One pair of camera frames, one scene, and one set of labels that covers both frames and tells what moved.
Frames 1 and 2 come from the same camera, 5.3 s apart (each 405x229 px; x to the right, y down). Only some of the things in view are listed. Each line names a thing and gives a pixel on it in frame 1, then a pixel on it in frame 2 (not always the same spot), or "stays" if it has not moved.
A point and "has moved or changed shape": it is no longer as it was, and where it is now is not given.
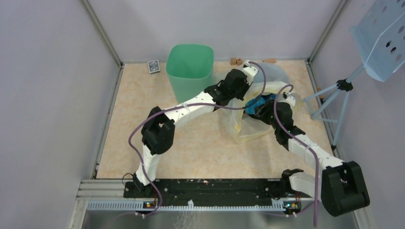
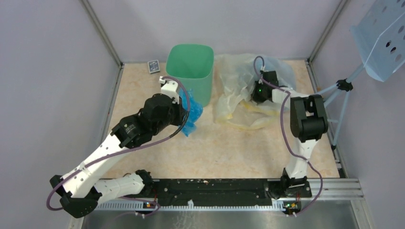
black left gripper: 246,87 -> 181,113
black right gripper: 261,111 -> 254,96
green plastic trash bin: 190,68 stays
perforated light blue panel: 379,37 stays
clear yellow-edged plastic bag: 271,80 has moved or changed shape
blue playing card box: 154,66 stays
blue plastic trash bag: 250,109 -> 196,111
